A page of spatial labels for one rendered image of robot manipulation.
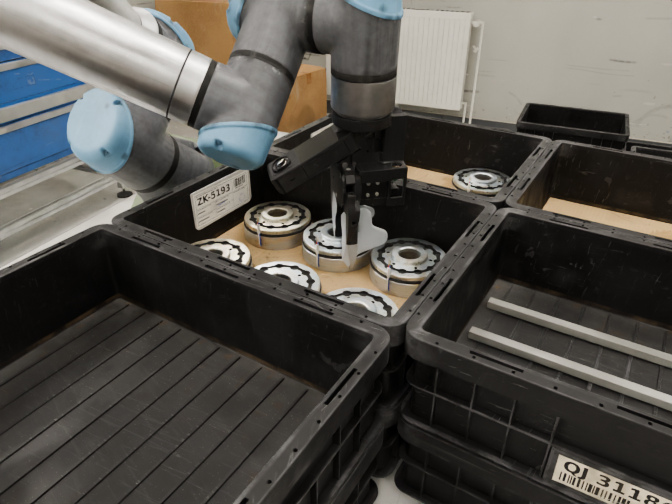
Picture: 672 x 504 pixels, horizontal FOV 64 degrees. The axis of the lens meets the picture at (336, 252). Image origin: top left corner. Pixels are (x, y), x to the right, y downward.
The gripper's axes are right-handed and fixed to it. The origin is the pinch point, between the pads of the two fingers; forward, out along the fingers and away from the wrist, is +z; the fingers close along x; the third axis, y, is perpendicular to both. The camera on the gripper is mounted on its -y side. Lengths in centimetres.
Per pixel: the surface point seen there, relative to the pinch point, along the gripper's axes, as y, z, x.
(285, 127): 30, 99, 286
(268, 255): -9.7, 2.6, 4.7
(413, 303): 1.5, -9.3, -22.6
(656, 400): 24.4, -0.6, -32.1
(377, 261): 3.7, -1.2, -4.9
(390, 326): -1.7, -9.5, -25.3
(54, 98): -83, 39, 191
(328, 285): -2.8, 2.0, -4.6
